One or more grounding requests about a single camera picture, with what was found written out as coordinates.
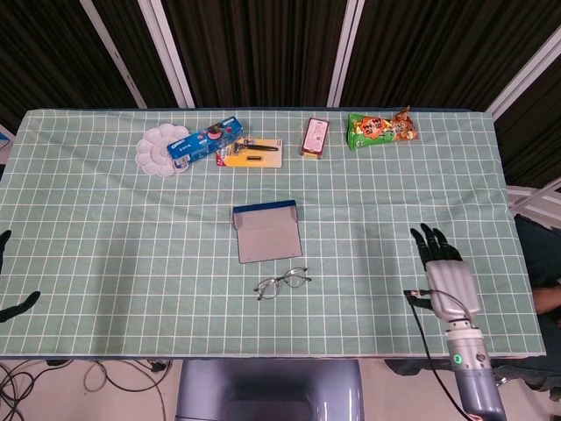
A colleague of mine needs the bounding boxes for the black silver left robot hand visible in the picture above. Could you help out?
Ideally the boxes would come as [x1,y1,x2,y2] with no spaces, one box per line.
[0,230,41,325]

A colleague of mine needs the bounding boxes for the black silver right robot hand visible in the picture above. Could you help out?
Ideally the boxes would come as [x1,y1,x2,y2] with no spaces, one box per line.
[402,223,482,326]

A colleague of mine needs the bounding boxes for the wire-frame eyeglasses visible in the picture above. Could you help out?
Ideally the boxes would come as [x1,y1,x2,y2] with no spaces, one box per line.
[253,267,313,302]

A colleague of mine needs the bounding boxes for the blue folding glasses case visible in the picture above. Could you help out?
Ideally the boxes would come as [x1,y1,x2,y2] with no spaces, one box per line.
[231,199,304,265]

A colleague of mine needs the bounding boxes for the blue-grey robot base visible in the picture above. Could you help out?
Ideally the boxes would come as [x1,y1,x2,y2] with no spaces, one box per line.
[174,358,365,421]

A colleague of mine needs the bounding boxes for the person's bare forearm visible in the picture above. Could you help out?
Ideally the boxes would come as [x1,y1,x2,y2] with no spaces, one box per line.
[532,287,561,317]

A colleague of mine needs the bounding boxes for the person in dark shirt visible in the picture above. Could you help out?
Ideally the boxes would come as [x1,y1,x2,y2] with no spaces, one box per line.
[515,214,561,293]

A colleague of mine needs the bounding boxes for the green checkered tablecloth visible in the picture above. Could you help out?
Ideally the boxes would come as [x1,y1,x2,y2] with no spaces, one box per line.
[0,108,548,360]

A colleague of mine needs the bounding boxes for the white blue board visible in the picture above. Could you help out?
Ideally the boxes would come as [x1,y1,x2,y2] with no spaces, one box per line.
[0,122,17,164]

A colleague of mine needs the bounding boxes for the green orange snack bag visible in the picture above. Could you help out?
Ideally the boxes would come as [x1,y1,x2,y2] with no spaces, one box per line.
[346,105,420,152]

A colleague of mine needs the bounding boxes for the small brown red box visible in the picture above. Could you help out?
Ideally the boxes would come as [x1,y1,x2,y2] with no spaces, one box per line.
[299,117,330,160]

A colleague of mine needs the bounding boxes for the white flower paint palette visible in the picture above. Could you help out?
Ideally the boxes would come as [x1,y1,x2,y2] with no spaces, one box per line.
[134,123,192,179]

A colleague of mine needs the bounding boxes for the razor on yellow card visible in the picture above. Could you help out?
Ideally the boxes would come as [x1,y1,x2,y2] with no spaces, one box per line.
[215,137,284,168]

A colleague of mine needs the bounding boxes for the blue Oreo cookie box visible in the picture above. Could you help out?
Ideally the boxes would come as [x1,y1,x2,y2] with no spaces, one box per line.
[167,116,245,170]

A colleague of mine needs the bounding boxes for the black pleated curtain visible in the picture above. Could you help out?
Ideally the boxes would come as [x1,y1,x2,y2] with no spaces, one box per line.
[0,0,561,189]

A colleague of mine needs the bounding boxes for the black right hand cable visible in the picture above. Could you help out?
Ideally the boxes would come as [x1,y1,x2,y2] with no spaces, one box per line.
[402,287,477,421]

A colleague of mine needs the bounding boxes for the black floor cable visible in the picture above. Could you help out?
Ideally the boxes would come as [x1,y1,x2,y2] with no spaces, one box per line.
[0,361,49,421]

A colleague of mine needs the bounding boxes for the grey floor cable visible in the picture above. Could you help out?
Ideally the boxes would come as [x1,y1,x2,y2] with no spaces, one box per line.
[82,360,172,395]

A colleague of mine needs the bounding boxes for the white metal rack frame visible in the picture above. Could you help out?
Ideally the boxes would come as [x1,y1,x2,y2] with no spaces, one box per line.
[506,182,561,217]

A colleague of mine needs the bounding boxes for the white corner partition post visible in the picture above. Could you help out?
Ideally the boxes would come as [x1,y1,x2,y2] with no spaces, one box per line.
[484,25,561,120]

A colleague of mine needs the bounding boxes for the thin white partition post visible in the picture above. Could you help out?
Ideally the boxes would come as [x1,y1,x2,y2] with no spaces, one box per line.
[80,0,148,109]

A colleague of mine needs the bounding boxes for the wide double white post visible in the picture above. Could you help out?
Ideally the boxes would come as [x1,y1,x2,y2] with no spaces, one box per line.
[137,0,196,109]

